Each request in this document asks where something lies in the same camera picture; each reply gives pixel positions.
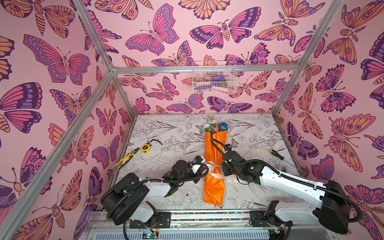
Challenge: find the white ribbon bundle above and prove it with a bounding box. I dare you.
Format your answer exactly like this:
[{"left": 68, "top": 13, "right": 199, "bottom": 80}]
[{"left": 206, "top": 161, "right": 226, "bottom": 180}]

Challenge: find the orange wrapping paper sheet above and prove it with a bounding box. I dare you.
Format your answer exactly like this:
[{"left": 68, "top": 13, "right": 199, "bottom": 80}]
[{"left": 204, "top": 131, "right": 227, "bottom": 206}]

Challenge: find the blue fake flower stem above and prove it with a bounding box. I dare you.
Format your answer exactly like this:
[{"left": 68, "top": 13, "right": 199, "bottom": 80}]
[{"left": 219, "top": 122, "right": 228, "bottom": 132}]

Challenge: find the pink fake rose stem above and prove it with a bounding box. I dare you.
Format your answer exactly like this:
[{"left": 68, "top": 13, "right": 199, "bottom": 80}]
[{"left": 213, "top": 124, "right": 220, "bottom": 134}]

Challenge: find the white fake flower stem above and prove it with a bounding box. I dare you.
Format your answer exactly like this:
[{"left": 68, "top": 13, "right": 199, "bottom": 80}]
[{"left": 203, "top": 116, "right": 219, "bottom": 135}]

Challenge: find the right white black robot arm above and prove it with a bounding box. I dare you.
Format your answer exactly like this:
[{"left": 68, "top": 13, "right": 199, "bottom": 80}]
[{"left": 222, "top": 151, "right": 363, "bottom": 235}]

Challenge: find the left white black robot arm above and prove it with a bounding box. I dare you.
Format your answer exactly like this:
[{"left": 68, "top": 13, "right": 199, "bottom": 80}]
[{"left": 101, "top": 156, "right": 209, "bottom": 228}]

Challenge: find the yellow tape measure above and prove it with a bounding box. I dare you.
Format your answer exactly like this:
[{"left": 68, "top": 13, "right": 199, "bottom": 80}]
[{"left": 140, "top": 139, "right": 163, "bottom": 153}]

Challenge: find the green circuit board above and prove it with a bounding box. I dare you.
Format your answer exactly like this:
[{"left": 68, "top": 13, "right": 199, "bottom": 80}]
[{"left": 142, "top": 231, "right": 159, "bottom": 240}]

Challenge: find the black handled screwdriver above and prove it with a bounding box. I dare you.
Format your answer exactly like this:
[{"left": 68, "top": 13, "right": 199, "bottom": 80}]
[{"left": 269, "top": 149, "right": 304, "bottom": 177}]

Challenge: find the yellow handled tool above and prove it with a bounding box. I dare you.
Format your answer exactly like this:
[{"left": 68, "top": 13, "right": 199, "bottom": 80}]
[{"left": 115, "top": 148, "right": 140, "bottom": 169}]

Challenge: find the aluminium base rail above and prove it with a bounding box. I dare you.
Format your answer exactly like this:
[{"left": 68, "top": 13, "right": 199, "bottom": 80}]
[{"left": 81, "top": 204, "right": 345, "bottom": 240}]

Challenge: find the white wire wall basket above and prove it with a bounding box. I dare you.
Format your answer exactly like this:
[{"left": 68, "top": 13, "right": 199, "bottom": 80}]
[{"left": 191, "top": 61, "right": 239, "bottom": 95}]

